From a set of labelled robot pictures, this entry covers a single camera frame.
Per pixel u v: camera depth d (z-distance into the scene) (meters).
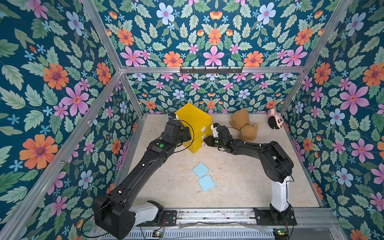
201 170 0.91
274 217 0.65
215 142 0.84
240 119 1.04
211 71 0.93
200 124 0.84
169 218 0.73
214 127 0.88
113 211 0.37
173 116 0.67
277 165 0.53
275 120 1.04
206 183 0.85
